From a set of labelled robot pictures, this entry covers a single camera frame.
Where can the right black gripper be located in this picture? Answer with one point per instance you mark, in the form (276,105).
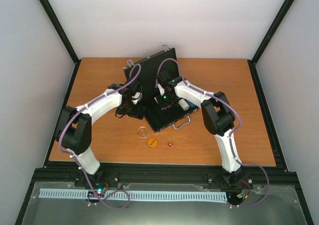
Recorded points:
(163,104)

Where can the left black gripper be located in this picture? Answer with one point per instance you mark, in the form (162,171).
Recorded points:
(135,114)

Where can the white poker chip stack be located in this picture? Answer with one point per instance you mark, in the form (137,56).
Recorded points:
(184,105)

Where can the black poker set case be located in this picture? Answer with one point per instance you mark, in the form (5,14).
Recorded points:
(162,65)

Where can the blue poker chip stack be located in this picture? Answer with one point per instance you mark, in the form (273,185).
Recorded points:
(192,105)

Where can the clear plastic disc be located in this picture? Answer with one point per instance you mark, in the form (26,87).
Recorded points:
(142,132)

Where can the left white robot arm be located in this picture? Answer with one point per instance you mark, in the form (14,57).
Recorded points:
(75,127)

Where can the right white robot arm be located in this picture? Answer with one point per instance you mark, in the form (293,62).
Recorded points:
(217,115)

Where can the orange dealer button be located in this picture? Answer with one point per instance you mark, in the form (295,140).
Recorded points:
(152,143)

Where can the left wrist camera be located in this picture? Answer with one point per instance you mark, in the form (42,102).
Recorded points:
(137,97)

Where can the light blue cable duct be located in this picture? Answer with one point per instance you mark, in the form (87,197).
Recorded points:
(136,196)

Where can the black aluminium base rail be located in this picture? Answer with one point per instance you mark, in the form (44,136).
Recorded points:
(212,177)

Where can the left black frame post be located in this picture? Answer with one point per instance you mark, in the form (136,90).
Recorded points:
(59,29)

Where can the black frame post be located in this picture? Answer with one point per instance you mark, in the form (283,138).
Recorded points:
(59,29)
(285,7)

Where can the right black frame post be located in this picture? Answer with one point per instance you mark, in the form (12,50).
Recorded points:
(285,7)

